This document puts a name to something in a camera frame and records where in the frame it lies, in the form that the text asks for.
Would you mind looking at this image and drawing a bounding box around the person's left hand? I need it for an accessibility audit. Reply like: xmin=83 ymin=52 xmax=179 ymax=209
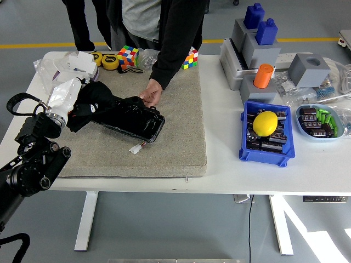
xmin=139 ymin=79 xmax=164 ymax=108

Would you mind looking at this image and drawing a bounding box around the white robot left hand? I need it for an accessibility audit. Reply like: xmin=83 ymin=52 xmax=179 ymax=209
xmin=46 ymin=77 xmax=90 ymax=117

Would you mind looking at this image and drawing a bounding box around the black rag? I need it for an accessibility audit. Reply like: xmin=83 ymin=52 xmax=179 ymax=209
xmin=66 ymin=81 xmax=118 ymax=134

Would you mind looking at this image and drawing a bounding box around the black glossy panel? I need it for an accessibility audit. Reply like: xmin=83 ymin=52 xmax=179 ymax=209
xmin=92 ymin=95 xmax=166 ymax=144

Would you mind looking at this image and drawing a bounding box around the black table control panel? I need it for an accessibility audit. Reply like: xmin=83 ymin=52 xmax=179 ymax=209
xmin=302 ymin=196 xmax=349 ymax=203

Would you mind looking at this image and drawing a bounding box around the clear bag of metal parts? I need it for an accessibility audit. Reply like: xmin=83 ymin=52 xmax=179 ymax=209
xmin=137 ymin=48 xmax=160 ymax=69

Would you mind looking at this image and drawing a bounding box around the empty clear plastic bag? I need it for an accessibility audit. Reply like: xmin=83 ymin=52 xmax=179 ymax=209
xmin=32 ymin=52 xmax=69 ymax=96

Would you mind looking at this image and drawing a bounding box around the white open carton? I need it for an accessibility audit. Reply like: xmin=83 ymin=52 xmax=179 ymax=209
xmin=53 ymin=50 xmax=98 ymax=75

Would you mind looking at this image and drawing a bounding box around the large colourful puzzle cube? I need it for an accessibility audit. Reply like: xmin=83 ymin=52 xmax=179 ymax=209
xmin=117 ymin=45 xmax=140 ymax=70

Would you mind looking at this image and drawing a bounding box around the yellow tape measure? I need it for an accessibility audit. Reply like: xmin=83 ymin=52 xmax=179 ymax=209
xmin=89 ymin=51 xmax=104 ymax=67
xmin=101 ymin=53 xmax=119 ymax=70

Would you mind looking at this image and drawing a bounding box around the small colourful puzzle cube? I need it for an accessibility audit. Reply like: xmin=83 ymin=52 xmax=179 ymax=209
xmin=181 ymin=46 xmax=199 ymax=70

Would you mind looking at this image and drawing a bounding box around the grey-brown mat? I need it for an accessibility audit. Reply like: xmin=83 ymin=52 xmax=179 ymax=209
xmin=24 ymin=64 xmax=208 ymax=179

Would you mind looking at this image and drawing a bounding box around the person in black trousers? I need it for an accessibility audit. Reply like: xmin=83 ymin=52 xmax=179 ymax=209
xmin=61 ymin=0 xmax=112 ymax=52

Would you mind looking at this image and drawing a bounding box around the light grey base case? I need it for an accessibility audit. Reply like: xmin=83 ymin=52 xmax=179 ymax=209
xmin=219 ymin=38 xmax=260 ymax=91

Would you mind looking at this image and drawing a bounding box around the grey block holder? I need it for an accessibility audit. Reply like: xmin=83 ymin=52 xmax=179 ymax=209
xmin=239 ymin=74 xmax=278 ymax=105
xmin=231 ymin=18 xmax=260 ymax=53
xmin=241 ymin=32 xmax=282 ymax=70

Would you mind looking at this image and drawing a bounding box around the orange cylinder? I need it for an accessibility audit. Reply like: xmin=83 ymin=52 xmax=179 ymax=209
xmin=253 ymin=63 xmax=276 ymax=89

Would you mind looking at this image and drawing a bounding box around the yellow lemon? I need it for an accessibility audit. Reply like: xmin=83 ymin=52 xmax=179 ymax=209
xmin=252 ymin=111 xmax=279 ymax=137

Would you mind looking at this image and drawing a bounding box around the blue plastic bottle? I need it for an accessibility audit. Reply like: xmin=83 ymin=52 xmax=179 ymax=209
xmin=244 ymin=3 xmax=266 ymax=30
xmin=255 ymin=18 xmax=279 ymax=46

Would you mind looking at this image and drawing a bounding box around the blue plastic bin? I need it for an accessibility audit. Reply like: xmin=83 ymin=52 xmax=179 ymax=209
xmin=238 ymin=100 xmax=296 ymax=168

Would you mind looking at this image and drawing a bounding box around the white table leg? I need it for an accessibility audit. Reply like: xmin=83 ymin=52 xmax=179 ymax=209
xmin=268 ymin=195 xmax=295 ymax=256
xmin=73 ymin=191 xmax=99 ymax=252

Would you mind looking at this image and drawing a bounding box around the clear bag of small hardware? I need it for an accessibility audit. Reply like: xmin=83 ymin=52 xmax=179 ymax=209
xmin=274 ymin=71 xmax=298 ymax=96

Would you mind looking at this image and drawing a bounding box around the clear bag of screws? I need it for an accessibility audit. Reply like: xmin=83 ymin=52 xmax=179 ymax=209
xmin=285 ymin=87 xmax=321 ymax=107

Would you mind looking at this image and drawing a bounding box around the light blue bowl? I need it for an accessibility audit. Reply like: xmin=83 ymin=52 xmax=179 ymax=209
xmin=295 ymin=103 xmax=345 ymax=143

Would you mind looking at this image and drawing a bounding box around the grey block with round hole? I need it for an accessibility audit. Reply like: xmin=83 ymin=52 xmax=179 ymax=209
xmin=287 ymin=53 xmax=332 ymax=89

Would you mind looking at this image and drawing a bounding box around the bag of blue resistors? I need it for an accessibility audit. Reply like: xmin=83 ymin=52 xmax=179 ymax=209
xmin=315 ymin=82 xmax=337 ymax=101

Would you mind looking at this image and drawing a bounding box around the crumpled clear plastic bag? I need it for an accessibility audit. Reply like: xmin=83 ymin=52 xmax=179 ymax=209
xmin=333 ymin=105 xmax=351 ymax=139

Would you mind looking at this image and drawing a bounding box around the white cart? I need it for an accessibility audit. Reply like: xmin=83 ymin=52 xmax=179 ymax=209
xmin=337 ymin=29 xmax=351 ymax=52

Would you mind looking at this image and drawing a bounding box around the black wrist strap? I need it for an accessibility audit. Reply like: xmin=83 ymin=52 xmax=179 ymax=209
xmin=117 ymin=66 xmax=144 ymax=75

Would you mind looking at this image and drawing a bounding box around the white wire connector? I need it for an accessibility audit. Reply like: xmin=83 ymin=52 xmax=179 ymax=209
xmin=129 ymin=141 xmax=148 ymax=154

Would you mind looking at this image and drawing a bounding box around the silver bracket under table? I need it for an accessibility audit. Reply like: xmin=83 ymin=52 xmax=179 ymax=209
xmin=233 ymin=194 xmax=256 ymax=204

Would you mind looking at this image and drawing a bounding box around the black power cable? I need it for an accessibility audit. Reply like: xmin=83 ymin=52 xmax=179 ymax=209
xmin=247 ymin=195 xmax=254 ymax=263

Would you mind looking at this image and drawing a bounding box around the white cable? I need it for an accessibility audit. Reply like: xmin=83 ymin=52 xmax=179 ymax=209
xmin=326 ymin=57 xmax=351 ymax=96

